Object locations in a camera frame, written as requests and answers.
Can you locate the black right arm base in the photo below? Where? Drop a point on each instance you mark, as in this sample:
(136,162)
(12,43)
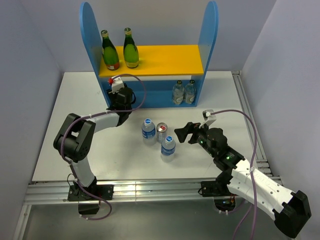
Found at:
(223,199)

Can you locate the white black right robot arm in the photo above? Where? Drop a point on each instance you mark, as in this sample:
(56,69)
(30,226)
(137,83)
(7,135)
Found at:
(289,210)

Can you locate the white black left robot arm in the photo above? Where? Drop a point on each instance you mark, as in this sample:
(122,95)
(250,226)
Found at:
(74,139)

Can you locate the clear soda water bottle right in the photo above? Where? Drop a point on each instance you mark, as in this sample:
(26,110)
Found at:
(190,92)

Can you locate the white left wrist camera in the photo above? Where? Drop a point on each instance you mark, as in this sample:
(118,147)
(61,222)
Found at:
(116,84)

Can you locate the green glass bottle orange label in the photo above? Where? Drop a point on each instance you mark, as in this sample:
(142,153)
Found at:
(109,52)

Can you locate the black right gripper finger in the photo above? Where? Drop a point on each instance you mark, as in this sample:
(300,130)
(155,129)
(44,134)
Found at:
(191,125)
(182,133)

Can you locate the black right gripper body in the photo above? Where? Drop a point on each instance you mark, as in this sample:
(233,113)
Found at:
(200,136)

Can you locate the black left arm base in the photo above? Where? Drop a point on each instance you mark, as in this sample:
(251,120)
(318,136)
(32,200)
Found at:
(87,204)

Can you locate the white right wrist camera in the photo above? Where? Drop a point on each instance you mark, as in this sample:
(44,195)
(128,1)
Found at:
(209,118)

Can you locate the clear soda water bottle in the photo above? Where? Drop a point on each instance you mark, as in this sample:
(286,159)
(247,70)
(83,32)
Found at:
(178,93)
(190,92)

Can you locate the clear soda water bottle left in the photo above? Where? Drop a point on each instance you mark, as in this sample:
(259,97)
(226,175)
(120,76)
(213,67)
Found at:
(178,93)

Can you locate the green glass bottle gold cap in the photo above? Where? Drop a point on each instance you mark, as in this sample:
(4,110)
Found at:
(130,50)

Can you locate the blue and yellow shelf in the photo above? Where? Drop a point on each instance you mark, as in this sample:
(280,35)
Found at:
(160,66)

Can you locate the aluminium front rail frame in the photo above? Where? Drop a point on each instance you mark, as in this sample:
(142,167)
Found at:
(140,210)

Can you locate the blue label water bottle front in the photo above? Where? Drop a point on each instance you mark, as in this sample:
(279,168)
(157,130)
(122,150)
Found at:
(168,148)

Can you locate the blue label water bottle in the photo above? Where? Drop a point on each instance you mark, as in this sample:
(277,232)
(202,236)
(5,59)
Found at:
(168,148)
(148,130)

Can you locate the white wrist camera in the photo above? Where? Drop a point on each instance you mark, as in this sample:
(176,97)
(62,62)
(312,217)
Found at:
(116,84)
(209,118)

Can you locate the blue label water bottle rear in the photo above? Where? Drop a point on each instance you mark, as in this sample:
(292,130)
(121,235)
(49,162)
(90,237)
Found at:
(148,130)

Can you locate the silver blue can right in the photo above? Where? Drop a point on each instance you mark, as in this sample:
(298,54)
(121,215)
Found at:
(161,132)

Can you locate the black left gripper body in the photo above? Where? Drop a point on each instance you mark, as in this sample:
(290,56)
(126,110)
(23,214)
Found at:
(112,96)

